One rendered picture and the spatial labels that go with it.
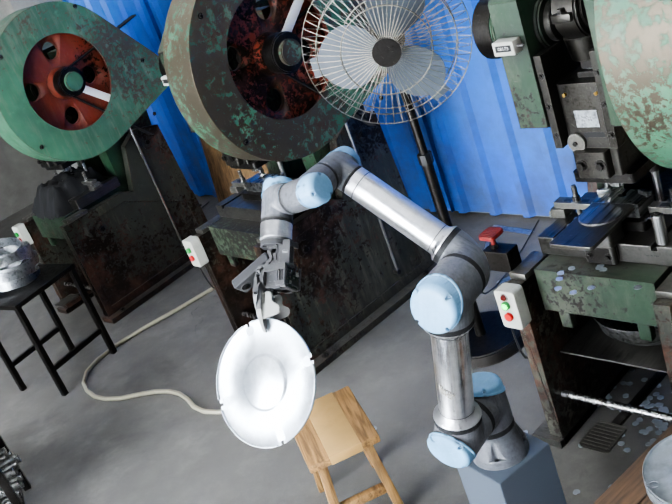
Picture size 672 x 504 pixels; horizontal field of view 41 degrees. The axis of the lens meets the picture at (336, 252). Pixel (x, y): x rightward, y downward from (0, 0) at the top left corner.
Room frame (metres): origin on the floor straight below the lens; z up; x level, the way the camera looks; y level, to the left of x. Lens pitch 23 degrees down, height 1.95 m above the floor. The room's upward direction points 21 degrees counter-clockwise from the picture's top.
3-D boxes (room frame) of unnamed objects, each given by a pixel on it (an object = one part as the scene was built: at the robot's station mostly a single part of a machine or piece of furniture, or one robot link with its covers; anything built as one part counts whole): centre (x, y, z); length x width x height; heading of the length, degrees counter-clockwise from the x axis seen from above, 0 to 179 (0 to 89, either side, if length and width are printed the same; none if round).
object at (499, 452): (1.89, -0.22, 0.50); 0.15 x 0.15 x 0.10
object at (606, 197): (2.37, -0.85, 0.76); 0.15 x 0.09 x 0.05; 37
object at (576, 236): (2.27, -0.71, 0.72); 0.25 x 0.14 x 0.14; 127
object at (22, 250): (4.34, 1.57, 0.40); 0.45 x 0.40 x 0.79; 49
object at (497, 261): (2.49, -0.48, 0.62); 0.10 x 0.06 x 0.20; 37
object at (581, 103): (2.35, -0.82, 1.04); 0.17 x 0.15 x 0.30; 127
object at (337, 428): (2.48, 0.22, 0.16); 0.34 x 0.24 x 0.34; 8
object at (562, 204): (2.51, -0.75, 0.76); 0.17 x 0.06 x 0.10; 37
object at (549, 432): (2.67, -0.80, 0.45); 0.92 x 0.12 x 0.90; 127
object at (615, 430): (2.29, -0.74, 0.14); 0.59 x 0.10 x 0.05; 127
